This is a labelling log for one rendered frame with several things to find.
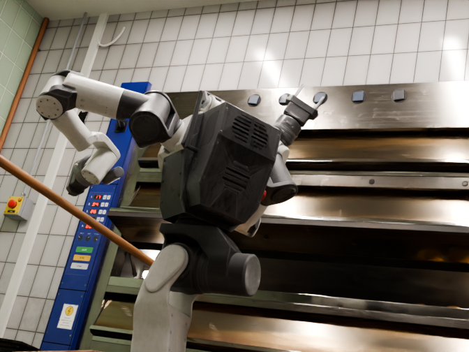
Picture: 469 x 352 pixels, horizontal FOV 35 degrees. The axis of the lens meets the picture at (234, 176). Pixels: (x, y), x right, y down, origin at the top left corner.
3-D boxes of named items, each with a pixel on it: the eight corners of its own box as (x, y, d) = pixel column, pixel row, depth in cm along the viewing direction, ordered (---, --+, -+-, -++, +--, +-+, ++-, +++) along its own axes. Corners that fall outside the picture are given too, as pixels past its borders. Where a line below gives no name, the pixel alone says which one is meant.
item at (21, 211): (11, 220, 360) (18, 201, 364) (28, 221, 356) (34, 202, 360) (1, 214, 354) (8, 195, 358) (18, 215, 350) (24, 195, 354)
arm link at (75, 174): (69, 154, 243) (83, 144, 233) (95, 166, 247) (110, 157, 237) (57, 189, 238) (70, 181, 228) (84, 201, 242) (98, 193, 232)
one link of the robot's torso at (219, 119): (281, 240, 204) (303, 126, 218) (176, 195, 188) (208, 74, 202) (221, 254, 228) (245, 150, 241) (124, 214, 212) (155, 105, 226)
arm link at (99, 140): (95, 178, 228) (68, 146, 222) (112, 158, 233) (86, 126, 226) (108, 177, 224) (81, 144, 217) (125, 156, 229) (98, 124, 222)
